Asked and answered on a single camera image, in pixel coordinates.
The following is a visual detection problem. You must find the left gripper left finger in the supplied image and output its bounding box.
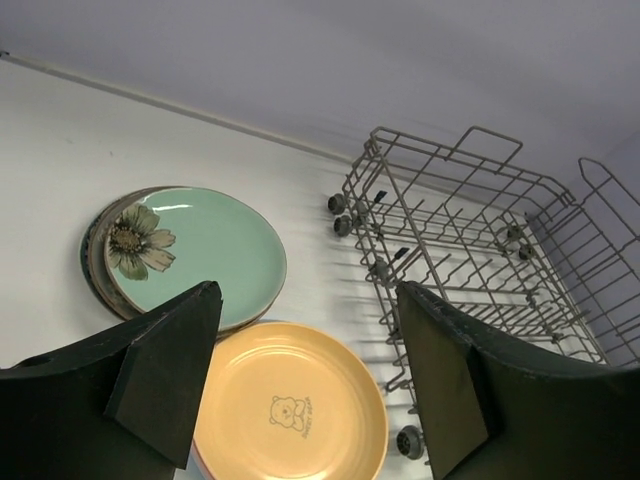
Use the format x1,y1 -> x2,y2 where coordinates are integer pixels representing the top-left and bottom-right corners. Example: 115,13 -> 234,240
1,281 -> 223,479

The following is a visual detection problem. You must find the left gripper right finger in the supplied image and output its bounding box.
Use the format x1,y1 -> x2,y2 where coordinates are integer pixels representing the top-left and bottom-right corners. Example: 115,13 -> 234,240
396,282 -> 639,479

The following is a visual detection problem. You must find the yellow plate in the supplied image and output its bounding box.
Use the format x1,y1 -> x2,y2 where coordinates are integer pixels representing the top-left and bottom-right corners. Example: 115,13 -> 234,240
193,322 -> 389,480

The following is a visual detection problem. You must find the green plate dark motif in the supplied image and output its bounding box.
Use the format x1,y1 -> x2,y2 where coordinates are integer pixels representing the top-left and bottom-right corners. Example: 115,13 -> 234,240
103,186 -> 289,331

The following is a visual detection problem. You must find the dark olive plate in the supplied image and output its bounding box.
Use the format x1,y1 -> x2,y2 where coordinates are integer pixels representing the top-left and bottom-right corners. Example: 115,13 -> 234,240
87,189 -> 274,332

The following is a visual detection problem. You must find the pink plate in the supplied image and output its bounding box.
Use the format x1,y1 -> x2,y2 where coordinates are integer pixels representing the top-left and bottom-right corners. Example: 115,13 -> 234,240
190,441 -> 213,480

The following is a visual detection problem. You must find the teal patterned plate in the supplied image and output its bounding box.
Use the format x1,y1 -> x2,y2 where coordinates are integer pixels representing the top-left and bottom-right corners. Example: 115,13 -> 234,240
79,217 -> 99,299

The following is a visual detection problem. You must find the grey wire dish rack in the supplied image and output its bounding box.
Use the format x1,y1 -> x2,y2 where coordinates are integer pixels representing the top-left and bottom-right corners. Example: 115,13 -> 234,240
324,125 -> 640,459

